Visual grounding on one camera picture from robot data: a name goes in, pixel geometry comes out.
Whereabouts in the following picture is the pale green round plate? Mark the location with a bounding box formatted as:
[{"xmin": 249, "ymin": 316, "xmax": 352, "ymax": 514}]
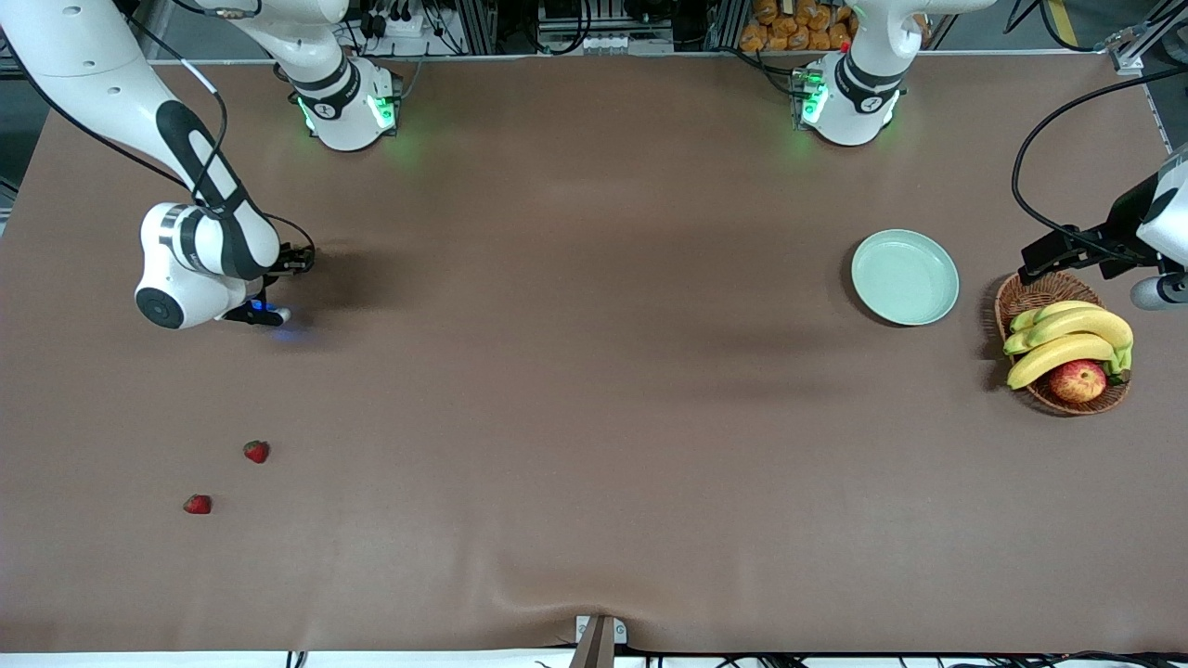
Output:
[{"xmin": 851, "ymin": 229, "xmax": 961, "ymax": 328}]

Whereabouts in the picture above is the large yellow banana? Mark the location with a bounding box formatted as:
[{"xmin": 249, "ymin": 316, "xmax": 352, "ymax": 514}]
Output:
[{"xmin": 1003, "ymin": 307, "xmax": 1135, "ymax": 356}]

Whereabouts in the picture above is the greenish yellow banana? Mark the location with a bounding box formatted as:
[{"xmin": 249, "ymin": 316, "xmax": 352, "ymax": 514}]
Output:
[{"xmin": 1010, "ymin": 300, "xmax": 1103, "ymax": 333}]

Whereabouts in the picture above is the red apple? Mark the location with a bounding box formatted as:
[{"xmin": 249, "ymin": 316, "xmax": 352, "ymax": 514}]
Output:
[{"xmin": 1049, "ymin": 359, "xmax": 1108, "ymax": 405}]

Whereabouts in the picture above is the brown wicker basket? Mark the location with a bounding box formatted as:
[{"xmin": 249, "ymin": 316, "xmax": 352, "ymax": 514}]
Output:
[{"xmin": 995, "ymin": 268, "xmax": 1131, "ymax": 416}]

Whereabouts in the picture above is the brown table mat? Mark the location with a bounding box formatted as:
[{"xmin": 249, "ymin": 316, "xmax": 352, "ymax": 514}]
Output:
[{"xmin": 0, "ymin": 51, "xmax": 1188, "ymax": 655}]

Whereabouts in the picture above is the white power strip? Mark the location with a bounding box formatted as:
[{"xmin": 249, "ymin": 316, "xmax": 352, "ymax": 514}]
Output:
[{"xmin": 357, "ymin": 5, "xmax": 437, "ymax": 40}]

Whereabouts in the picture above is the pile of orange bread rolls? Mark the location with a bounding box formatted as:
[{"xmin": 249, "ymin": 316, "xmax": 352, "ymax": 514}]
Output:
[{"xmin": 740, "ymin": 0, "xmax": 859, "ymax": 53}]

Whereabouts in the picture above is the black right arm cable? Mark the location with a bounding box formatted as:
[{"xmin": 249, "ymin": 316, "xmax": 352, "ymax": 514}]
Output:
[{"xmin": 0, "ymin": 0, "xmax": 316, "ymax": 279}]

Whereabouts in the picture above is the aluminium frame profile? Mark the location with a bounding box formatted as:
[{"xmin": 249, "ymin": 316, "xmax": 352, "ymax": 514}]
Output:
[{"xmin": 1095, "ymin": 0, "xmax": 1188, "ymax": 75}]

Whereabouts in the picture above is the brown post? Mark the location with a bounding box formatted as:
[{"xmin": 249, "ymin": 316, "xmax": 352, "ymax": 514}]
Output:
[{"xmin": 568, "ymin": 617, "xmax": 616, "ymax": 668}]

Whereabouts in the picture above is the white metal edge bracket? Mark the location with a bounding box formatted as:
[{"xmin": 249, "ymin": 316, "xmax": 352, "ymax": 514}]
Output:
[{"xmin": 575, "ymin": 615, "xmax": 628, "ymax": 645}]

